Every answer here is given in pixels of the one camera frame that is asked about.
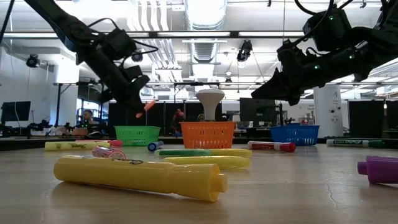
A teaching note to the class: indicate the purple highlighter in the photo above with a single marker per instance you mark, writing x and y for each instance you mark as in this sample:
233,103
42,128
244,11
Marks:
379,169

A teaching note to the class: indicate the golden yellow highlighter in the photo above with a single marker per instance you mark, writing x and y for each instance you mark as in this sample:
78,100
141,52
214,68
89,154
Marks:
140,177

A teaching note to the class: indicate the blue plastic basket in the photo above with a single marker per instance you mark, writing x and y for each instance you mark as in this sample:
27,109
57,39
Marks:
295,135

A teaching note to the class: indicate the white marker green cap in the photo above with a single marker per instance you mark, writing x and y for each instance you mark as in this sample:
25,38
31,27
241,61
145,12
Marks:
348,143

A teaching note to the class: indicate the white round pillar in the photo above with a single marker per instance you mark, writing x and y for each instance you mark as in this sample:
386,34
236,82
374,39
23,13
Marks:
326,102

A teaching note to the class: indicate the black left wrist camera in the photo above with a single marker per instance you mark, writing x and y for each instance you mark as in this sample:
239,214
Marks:
121,43

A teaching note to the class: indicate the silver ceiling duct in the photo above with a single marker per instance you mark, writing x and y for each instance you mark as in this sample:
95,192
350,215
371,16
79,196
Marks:
205,12

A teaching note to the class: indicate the large black monitor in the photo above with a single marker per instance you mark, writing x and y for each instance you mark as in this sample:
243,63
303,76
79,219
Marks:
258,109

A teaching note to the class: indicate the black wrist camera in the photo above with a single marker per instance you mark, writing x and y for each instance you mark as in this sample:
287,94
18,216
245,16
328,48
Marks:
121,43
329,31

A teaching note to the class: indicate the green plastic basket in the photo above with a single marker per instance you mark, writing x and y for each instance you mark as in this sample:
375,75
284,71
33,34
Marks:
136,135

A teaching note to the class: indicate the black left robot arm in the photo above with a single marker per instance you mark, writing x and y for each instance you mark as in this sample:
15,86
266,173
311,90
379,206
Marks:
56,21

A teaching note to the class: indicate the white marker red cap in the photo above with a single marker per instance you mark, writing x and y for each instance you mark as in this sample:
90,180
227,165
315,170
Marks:
267,146

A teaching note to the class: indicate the black overhead light bar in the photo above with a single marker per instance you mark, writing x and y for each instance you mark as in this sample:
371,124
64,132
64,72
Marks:
152,34

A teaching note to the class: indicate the black ceiling spotlight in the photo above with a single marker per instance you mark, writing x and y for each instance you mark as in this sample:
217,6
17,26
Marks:
136,57
244,49
32,60

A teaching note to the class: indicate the pale yellow Sharpie highlighter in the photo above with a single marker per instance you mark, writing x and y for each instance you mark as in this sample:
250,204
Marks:
74,146

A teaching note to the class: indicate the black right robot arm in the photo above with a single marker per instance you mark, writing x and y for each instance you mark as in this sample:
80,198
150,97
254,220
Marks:
373,46

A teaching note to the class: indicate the white bulb lamp brass base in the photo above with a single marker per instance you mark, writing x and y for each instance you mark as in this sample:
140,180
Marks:
210,99

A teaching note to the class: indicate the small pink marker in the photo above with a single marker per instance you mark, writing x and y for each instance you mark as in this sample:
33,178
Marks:
109,153

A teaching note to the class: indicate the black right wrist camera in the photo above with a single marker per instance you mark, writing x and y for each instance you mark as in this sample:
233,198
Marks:
329,31

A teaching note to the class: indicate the orange plastic basket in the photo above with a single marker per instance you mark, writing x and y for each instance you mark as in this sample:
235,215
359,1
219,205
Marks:
206,135

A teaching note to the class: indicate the pink highlighter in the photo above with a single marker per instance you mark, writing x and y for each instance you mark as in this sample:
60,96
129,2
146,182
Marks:
116,143

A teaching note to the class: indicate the black partition panel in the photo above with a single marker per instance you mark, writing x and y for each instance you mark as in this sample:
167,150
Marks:
161,115
367,118

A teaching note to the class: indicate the small orange marker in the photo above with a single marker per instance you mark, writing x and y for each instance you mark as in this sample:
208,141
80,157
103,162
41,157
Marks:
147,107

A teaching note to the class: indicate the black computer monitor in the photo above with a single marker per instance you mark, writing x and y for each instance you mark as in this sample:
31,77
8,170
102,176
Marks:
15,110

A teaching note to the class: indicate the blue marker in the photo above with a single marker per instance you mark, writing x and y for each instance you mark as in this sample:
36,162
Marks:
154,146

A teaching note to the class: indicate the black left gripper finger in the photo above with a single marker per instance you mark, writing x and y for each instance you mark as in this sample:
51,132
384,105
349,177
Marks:
132,99

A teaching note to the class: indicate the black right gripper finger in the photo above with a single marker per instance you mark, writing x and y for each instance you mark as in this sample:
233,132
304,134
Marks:
273,90

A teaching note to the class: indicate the person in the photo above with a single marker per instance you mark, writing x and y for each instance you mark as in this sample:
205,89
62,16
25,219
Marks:
90,124
178,116

